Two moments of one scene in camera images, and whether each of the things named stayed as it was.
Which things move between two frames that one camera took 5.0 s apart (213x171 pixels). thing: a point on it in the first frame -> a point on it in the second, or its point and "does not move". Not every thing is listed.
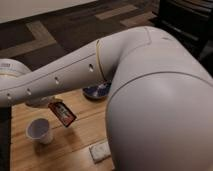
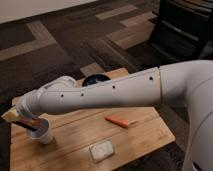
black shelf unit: [190, 22] does not move
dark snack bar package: [65, 115] -> [30, 123]
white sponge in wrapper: [100, 151] does not move
